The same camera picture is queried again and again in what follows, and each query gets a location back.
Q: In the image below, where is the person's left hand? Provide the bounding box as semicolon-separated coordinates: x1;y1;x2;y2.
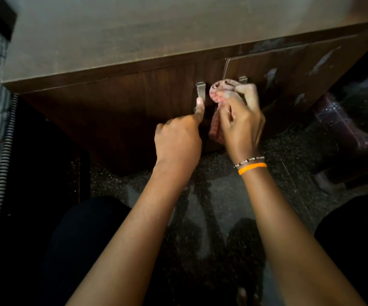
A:
154;97;205;181

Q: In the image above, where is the person's right hand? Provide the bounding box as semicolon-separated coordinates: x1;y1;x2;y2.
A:
217;83;266;167

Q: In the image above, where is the red checked cleaning cloth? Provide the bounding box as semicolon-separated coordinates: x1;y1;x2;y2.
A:
208;79;242;146

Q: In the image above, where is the person's left forearm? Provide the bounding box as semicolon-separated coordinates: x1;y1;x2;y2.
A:
66;170;188;306

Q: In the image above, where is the person's right forearm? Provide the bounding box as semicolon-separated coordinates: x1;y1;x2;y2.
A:
240;166;368;306

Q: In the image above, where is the scuffed brown cabinet door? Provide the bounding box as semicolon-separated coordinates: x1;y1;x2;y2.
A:
205;29;368;153

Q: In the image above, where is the orange wrist band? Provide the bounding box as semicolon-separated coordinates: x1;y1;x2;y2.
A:
238;163;267;176

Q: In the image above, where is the plain brown cabinet door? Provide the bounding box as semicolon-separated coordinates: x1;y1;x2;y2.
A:
21;58;226;176

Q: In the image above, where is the dark red plastic stool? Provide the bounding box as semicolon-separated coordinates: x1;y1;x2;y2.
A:
311;65;368;191

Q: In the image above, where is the brown wooden cabinet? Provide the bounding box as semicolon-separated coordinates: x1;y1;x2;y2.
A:
0;0;368;176

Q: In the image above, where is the person's foot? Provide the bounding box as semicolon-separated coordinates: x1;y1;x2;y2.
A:
236;287;261;306

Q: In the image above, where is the person's left leg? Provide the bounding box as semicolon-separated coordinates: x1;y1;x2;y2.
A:
39;196;132;306

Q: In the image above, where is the person's leg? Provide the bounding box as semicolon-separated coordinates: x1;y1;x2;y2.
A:
39;196;132;306
314;193;368;306

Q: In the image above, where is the person's right leg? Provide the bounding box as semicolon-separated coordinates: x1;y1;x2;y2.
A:
314;193;368;306

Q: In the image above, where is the long metal door handle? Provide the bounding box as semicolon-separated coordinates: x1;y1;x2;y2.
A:
194;82;206;112

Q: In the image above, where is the beaded bracelet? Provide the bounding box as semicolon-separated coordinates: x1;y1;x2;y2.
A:
233;156;265;169

